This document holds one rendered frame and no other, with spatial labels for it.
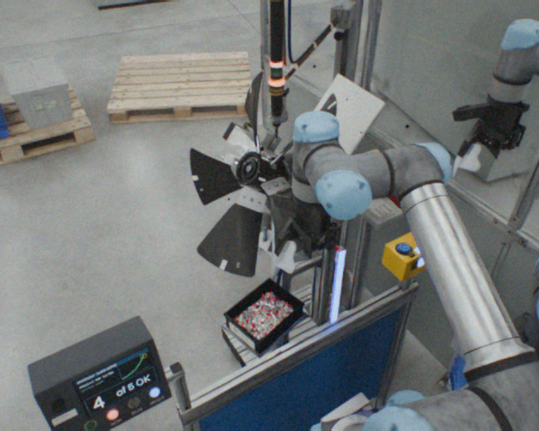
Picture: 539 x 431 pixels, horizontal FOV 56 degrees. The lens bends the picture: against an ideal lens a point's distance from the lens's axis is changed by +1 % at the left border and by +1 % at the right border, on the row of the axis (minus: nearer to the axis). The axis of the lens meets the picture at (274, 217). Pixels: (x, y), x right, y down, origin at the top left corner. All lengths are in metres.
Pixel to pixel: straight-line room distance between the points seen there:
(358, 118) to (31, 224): 2.44
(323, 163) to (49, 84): 3.54
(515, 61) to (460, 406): 0.71
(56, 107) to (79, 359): 3.20
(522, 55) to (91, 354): 1.09
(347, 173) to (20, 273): 2.76
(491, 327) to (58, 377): 0.86
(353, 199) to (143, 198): 2.91
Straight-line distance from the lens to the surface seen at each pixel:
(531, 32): 1.14
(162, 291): 2.96
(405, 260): 1.62
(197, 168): 1.93
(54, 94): 4.20
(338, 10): 1.96
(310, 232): 0.94
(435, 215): 0.77
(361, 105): 1.84
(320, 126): 0.82
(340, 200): 0.75
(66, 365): 1.23
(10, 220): 3.74
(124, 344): 1.21
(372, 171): 0.78
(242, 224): 1.72
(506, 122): 1.21
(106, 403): 1.26
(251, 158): 1.69
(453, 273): 0.75
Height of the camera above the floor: 2.21
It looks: 42 degrees down
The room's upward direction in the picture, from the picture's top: straight up
